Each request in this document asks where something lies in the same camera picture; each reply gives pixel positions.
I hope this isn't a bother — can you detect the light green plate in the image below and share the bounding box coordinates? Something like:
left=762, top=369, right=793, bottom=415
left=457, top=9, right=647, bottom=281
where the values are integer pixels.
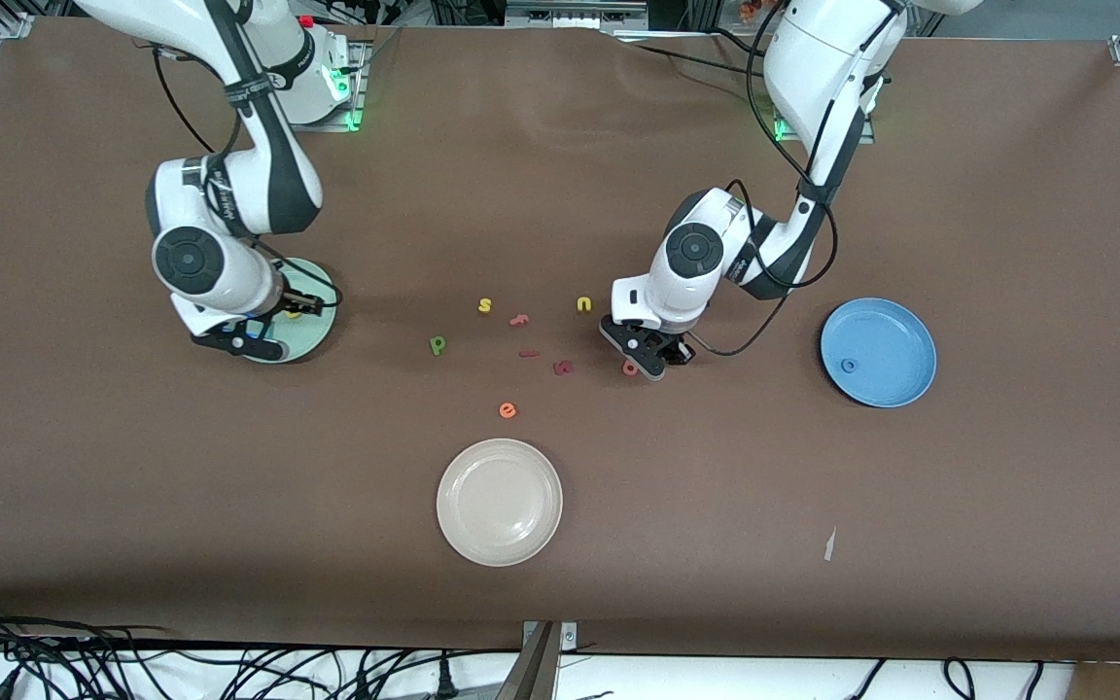
left=239, top=257, right=338, bottom=365

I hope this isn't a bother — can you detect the blue plate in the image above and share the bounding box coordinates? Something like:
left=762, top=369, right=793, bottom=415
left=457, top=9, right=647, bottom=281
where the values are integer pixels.
left=820, top=297, right=938, bottom=408

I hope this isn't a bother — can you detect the brown table cover sheet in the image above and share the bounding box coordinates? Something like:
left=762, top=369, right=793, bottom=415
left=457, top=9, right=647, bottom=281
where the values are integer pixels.
left=0, top=15, right=1120, bottom=664

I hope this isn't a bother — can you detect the beige plate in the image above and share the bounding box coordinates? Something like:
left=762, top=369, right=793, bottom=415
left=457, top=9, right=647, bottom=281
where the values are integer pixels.
left=436, top=438, right=564, bottom=568

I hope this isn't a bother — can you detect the grey metal box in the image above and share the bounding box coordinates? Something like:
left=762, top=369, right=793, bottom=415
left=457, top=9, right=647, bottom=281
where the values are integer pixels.
left=505, top=0, right=650, bottom=30

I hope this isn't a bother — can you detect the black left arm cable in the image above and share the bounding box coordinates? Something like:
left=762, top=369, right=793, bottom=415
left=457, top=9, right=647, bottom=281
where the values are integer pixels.
left=686, top=0, right=838, bottom=359

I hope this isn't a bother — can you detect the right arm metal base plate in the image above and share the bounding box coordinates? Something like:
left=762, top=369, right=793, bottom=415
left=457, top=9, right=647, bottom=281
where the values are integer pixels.
left=312, top=39, right=371, bottom=132

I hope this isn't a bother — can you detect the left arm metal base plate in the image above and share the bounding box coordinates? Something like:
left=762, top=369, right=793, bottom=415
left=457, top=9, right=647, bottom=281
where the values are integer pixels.
left=774, top=107, right=877, bottom=145

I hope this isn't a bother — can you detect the black base cable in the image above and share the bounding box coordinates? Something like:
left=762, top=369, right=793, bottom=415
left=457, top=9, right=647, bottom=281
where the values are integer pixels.
left=618, top=27, right=775, bottom=88

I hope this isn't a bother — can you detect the metal corner bracket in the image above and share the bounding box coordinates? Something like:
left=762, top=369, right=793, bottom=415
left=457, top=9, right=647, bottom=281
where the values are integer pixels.
left=521, top=620, right=578, bottom=654

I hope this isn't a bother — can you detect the grey camera stand pole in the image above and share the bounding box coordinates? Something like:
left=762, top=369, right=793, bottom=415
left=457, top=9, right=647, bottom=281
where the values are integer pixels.
left=492, top=624, right=561, bottom=700

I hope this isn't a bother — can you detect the black cable tangle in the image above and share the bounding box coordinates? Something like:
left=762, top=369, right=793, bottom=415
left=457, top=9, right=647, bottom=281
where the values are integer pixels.
left=0, top=598, right=522, bottom=700

